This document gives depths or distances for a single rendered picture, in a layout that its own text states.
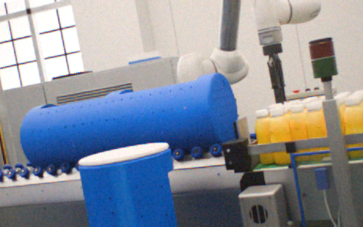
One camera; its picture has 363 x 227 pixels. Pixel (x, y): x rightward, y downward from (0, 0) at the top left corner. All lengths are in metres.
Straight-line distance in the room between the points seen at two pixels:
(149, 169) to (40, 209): 0.88
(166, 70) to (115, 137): 1.71
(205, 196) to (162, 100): 0.38
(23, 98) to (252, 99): 2.06
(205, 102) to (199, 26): 3.13
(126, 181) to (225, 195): 0.46
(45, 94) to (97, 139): 2.11
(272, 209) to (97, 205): 0.50
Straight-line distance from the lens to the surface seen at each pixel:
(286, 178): 1.54
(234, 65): 2.54
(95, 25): 4.85
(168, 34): 4.87
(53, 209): 2.14
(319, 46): 1.31
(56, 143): 2.04
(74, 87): 3.84
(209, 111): 1.68
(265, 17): 1.87
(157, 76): 3.55
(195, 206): 1.80
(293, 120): 1.60
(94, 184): 1.43
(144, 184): 1.40
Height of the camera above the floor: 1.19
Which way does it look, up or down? 3 degrees down
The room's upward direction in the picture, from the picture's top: 10 degrees counter-clockwise
